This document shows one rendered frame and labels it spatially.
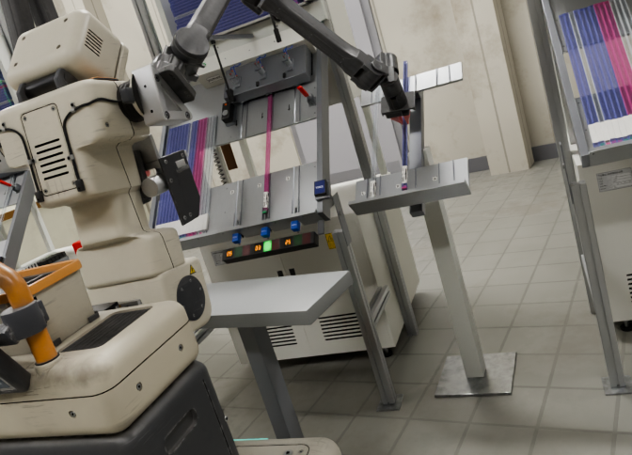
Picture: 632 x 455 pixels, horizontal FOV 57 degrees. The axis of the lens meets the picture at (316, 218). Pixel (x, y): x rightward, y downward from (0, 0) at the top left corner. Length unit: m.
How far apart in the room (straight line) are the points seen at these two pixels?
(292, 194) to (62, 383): 1.14
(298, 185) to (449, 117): 3.37
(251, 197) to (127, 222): 0.76
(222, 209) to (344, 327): 0.69
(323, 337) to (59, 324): 1.45
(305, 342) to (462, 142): 3.15
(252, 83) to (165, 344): 1.35
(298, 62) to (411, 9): 3.11
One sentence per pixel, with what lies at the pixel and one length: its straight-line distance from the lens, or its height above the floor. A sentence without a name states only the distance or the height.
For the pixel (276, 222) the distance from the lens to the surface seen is 1.88.
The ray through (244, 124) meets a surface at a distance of 2.18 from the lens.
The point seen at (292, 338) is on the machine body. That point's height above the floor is 0.15.
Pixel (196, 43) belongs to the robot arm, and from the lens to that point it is 1.32.
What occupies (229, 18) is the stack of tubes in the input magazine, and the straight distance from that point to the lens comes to 2.34.
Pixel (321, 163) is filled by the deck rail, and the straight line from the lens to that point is 1.90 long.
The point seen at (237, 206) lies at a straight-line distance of 2.01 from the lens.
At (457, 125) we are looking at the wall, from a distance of 5.16.
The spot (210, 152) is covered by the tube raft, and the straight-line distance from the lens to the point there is 2.19.
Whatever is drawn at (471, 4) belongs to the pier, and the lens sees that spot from 4.77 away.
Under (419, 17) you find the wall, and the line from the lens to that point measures 5.15.
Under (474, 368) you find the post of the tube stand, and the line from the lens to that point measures 2.10.
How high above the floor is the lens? 1.10
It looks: 12 degrees down
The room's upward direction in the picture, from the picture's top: 17 degrees counter-clockwise
